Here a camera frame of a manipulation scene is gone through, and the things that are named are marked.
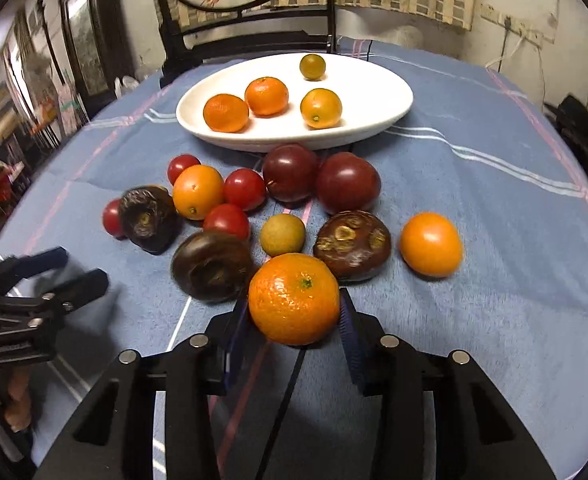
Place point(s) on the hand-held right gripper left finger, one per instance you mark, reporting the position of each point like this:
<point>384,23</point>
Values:
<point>236,345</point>

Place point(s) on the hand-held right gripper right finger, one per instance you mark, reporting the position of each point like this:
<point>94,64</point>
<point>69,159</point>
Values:
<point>350,345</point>

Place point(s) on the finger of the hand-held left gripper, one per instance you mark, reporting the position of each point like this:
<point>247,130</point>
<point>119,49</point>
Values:
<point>86,285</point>
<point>48,259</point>

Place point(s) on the large mandarin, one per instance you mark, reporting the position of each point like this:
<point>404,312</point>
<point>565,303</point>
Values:
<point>294,298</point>

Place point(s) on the red cherry tomato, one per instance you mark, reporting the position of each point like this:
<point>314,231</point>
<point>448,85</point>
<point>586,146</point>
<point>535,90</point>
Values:
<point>226,221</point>
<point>111,217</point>
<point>244,189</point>
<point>182,166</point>

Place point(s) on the smooth small orange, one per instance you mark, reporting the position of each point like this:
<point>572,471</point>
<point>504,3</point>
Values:
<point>321,108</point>
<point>198,192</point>
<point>431,244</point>

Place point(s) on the dark red plum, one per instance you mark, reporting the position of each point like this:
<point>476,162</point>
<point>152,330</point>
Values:
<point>348,182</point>
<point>290,172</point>

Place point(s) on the white oval plate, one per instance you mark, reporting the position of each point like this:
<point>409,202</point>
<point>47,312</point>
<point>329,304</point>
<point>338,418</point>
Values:
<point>364,90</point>

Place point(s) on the person's left hand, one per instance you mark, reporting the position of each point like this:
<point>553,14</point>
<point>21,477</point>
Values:
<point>18,400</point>

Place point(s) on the cluttered shelf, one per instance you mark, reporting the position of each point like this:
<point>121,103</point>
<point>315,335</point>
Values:
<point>3,185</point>

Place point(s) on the blue striped tablecloth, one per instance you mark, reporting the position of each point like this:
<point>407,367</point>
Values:
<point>474,310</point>

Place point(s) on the white plastic bag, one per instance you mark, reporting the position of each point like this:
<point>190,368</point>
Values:
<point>125,87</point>

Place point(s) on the ridged mandarin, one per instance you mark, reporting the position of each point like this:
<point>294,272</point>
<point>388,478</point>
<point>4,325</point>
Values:
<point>225,112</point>
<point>267,96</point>

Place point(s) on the small green citrus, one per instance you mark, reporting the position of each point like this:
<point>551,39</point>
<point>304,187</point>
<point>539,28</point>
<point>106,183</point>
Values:
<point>312,66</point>

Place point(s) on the black round painted table screen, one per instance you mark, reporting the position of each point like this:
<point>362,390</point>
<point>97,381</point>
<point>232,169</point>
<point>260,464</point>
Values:
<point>254,42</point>

